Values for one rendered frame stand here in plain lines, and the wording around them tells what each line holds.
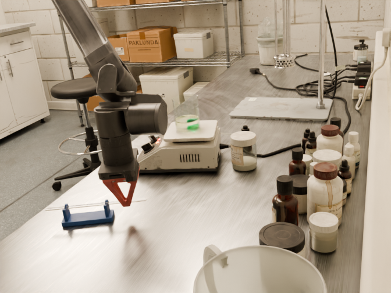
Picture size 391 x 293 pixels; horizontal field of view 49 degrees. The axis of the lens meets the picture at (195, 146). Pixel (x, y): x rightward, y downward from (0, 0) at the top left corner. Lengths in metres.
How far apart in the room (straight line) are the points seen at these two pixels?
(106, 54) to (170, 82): 2.57
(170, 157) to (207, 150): 0.09
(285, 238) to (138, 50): 2.88
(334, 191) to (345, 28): 2.68
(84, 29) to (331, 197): 0.55
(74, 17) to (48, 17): 3.50
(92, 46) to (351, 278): 0.59
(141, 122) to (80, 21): 0.25
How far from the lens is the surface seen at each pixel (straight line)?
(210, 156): 0.98
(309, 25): 3.39
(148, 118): 0.73
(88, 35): 0.85
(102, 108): 0.77
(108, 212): 0.86
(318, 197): 0.76
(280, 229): 0.66
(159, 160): 1.00
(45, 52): 4.50
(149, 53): 3.36
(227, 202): 0.87
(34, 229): 0.91
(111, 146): 0.78
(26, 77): 4.03
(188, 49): 3.34
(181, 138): 0.98
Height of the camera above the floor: 1.19
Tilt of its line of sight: 22 degrees down
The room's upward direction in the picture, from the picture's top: 6 degrees counter-clockwise
